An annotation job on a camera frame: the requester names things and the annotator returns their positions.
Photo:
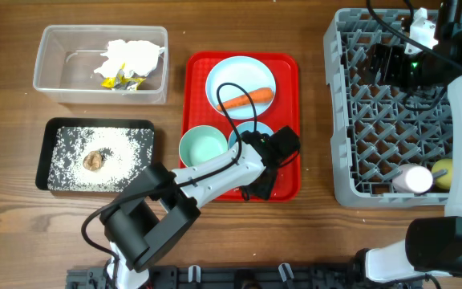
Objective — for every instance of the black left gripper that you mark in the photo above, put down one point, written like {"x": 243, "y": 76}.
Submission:
{"x": 263, "y": 185}

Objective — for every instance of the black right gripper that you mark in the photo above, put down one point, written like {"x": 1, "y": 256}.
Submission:
{"x": 391, "y": 57}

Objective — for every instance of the light blue bowl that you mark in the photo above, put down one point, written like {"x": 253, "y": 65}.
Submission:
{"x": 249, "y": 126}

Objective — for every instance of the orange carrot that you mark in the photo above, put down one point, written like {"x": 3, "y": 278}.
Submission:
{"x": 259, "y": 96}

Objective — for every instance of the mint green bowl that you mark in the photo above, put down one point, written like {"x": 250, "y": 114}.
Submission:
{"x": 200, "y": 144}

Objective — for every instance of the light blue plate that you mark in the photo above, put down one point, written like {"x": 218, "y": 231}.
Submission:
{"x": 246, "y": 72}

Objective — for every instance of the pink cup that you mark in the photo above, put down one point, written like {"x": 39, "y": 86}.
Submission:
{"x": 412, "y": 179}

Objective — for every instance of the yellow cup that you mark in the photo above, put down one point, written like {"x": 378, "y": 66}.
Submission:
{"x": 442, "y": 173}

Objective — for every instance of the white tissue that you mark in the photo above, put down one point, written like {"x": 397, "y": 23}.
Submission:
{"x": 136, "y": 57}

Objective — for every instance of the yellow snack wrapper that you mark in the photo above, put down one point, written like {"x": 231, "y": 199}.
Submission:
{"x": 122, "y": 83}

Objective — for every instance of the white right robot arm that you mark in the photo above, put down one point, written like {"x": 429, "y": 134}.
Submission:
{"x": 432, "y": 246}

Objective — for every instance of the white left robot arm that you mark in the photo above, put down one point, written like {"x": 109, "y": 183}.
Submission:
{"x": 152, "y": 214}

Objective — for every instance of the grey dishwasher rack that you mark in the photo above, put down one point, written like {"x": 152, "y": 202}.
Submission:
{"x": 373, "y": 133}

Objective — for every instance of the red tray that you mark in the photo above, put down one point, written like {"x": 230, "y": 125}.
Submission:
{"x": 283, "y": 111}

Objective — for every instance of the brown food scrap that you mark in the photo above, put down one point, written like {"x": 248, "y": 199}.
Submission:
{"x": 93, "y": 161}

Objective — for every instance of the black tray with rice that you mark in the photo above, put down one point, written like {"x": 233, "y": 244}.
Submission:
{"x": 126, "y": 146}

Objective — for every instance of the clear plastic bin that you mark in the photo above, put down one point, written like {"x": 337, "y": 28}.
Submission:
{"x": 69, "y": 54}

